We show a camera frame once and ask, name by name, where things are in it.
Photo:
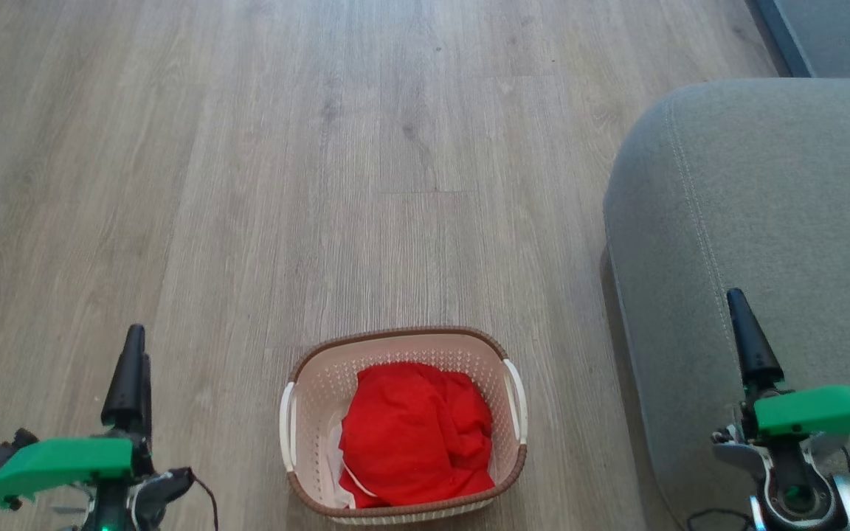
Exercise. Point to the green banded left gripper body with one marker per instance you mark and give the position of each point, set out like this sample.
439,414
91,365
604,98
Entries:
63,461

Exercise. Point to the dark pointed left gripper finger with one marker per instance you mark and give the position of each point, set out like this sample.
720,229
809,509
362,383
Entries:
126,391
147,398

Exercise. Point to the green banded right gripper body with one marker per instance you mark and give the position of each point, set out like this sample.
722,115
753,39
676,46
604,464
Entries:
823,409

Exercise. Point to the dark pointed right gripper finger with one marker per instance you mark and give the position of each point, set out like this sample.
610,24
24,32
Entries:
753,346

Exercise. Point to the red cloth garment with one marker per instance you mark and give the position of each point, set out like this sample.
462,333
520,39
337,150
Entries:
414,435

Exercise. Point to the grey fabric sofa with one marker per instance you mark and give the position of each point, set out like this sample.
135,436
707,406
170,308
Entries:
764,221

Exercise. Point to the cream laundry basket brown rim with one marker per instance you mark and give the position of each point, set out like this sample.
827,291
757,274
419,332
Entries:
322,413

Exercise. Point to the blue grey upholstered furniture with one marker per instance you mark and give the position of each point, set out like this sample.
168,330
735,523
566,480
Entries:
838,33

